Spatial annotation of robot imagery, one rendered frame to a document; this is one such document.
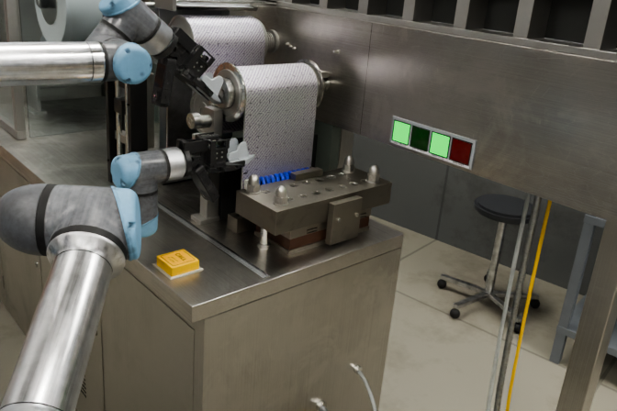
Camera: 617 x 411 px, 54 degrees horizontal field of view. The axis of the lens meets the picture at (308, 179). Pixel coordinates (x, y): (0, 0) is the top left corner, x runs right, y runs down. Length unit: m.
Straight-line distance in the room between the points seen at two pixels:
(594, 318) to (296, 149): 0.84
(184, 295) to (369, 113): 0.69
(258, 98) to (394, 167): 2.51
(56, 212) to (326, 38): 0.98
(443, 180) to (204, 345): 2.66
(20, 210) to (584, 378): 1.29
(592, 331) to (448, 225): 2.33
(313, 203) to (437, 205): 2.44
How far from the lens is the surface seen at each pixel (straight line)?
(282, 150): 1.60
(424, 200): 3.87
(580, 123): 1.31
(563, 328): 2.89
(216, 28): 1.71
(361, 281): 1.60
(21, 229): 1.01
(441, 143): 1.47
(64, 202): 1.00
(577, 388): 1.68
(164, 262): 1.38
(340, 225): 1.51
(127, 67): 1.19
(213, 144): 1.42
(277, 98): 1.55
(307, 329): 1.53
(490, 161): 1.41
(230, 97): 1.49
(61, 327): 0.87
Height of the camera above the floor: 1.56
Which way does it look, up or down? 19 degrees down
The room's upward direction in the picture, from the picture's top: 5 degrees clockwise
